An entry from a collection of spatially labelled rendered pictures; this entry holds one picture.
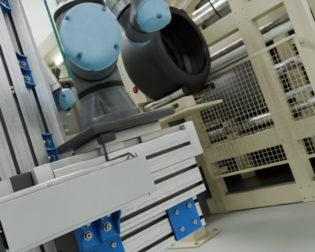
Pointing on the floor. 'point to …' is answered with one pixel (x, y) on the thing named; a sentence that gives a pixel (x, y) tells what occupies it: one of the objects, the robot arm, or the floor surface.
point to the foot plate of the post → (195, 241)
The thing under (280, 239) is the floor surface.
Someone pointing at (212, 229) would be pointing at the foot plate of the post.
